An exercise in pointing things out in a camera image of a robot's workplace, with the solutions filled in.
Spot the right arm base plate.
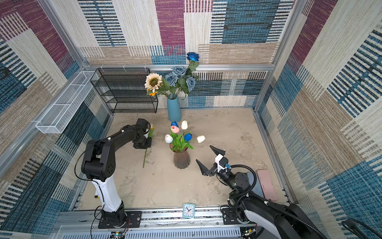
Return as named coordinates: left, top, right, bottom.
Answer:
left=220, top=206, right=240, bottom=225

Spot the blue oblong case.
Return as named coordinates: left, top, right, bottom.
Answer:
left=247, top=171, right=264, bottom=198

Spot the bright blue rose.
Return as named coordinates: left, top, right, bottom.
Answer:
left=187, top=52, right=199, bottom=72

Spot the cream sunflower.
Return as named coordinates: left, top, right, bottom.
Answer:
left=144, top=73, right=163, bottom=92

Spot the small teal alarm clock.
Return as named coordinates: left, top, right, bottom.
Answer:
left=182, top=203, right=196, bottom=219

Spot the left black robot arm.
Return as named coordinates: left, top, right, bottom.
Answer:
left=81, top=119, right=152, bottom=229

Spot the red ribbed glass vase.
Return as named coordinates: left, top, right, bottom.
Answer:
left=170, top=143, right=191, bottom=169

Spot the white mesh wall basket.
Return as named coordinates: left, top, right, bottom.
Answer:
left=36, top=71, right=94, bottom=134

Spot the white tulip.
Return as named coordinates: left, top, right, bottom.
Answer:
left=165, top=134, right=179, bottom=152
left=180, top=120, right=188, bottom=150
left=187, top=135, right=206, bottom=149

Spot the dark blue tulip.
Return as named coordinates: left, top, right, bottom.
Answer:
left=180, top=133, right=193, bottom=151

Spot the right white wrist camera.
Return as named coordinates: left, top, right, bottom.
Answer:
left=215, top=154, right=231, bottom=173

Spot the aluminium front rail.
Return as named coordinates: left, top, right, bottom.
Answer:
left=50, top=205, right=308, bottom=239

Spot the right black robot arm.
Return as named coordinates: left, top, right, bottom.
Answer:
left=196, top=145, right=326, bottom=239

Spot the teal ceramic vase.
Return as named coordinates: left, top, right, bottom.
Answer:
left=167, top=98, right=182, bottom=122

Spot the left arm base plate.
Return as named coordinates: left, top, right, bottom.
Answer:
left=97, top=211, right=142, bottom=229

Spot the pale blue rose bouquet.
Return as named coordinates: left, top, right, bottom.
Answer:
left=159, top=66, right=199, bottom=100

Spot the pink tulip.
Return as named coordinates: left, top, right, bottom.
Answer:
left=170, top=125, right=182, bottom=151

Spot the black wire shelf rack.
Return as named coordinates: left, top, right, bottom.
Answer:
left=90, top=68, right=158, bottom=114

